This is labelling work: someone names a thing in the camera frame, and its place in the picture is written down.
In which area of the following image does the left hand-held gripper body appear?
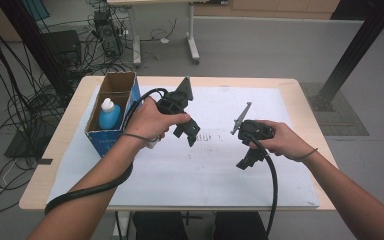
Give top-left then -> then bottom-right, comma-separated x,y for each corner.
155,75 -> 194,116

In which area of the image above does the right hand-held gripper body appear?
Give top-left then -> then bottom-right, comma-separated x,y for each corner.
229,101 -> 277,147

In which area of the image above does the blue bottle with white cap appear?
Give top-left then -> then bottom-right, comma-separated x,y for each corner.
98,97 -> 123,131

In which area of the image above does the blue cardboard box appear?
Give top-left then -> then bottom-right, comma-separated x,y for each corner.
84,70 -> 143,158

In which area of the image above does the person's left hand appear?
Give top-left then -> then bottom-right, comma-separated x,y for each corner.
123,96 -> 192,148

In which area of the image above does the person's right hand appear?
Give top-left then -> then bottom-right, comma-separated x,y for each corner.
249,119 -> 318,163

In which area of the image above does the white table mat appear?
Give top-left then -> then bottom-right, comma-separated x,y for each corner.
46,85 -> 320,208

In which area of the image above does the person's right leg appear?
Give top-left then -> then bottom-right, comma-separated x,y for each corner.
213,211 -> 269,240

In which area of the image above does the person's leg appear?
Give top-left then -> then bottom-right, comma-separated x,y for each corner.
131,211 -> 189,240
213,211 -> 269,240

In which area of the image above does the white desk with legs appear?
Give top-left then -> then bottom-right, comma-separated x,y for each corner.
106,0 -> 229,66

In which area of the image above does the grey floor mat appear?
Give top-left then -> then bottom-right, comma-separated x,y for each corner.
299,82 -> 370,137

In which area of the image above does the black computer tower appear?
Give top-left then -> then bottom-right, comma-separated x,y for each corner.
93,9 -> 124,58

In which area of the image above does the person's left leg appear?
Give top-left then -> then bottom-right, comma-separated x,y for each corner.
131,211 -> 189,240

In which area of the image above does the white table leg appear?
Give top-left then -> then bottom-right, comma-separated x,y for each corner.
113,210 -> 131,240

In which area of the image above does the black equipment box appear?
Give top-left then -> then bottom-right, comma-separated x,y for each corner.
41,29 -> 83,68

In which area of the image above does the light wooden cabinet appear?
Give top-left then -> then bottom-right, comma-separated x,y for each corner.
193,0 -> 341,20

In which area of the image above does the black metal stand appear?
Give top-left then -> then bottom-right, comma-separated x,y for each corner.
0,0 -> 74,101

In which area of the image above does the dark floor plate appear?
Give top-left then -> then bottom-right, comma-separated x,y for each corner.
4,131 -> 48,159

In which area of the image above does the thick black gripper cable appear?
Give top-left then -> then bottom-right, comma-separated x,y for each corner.
241,133 -> 279,239
44,87 -> 169,216

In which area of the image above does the grey wrist cord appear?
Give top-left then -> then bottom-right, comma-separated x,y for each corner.
286,147 -> 319,163
121,132 -> 161,144

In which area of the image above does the black metal frame post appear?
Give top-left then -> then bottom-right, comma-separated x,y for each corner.
308,0 -> 384,113

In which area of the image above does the tangle of black floor cables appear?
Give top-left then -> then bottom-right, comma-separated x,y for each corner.
0,6 -> 138,214

